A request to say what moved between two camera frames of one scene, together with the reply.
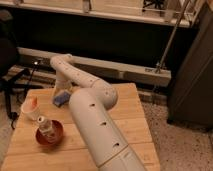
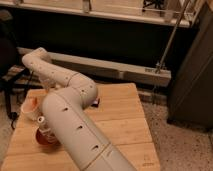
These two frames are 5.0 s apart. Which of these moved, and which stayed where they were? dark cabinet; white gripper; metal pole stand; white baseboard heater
Moved: white gripper
Stayed: metal pole stand; dark cabinet; white baseboard heater
